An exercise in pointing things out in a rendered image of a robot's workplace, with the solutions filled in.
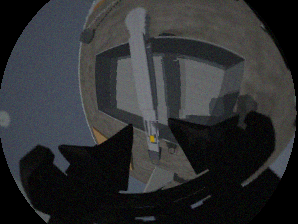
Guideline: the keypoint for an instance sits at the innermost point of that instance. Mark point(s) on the wooden board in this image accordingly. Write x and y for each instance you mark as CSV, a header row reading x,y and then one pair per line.
x,y
101,138

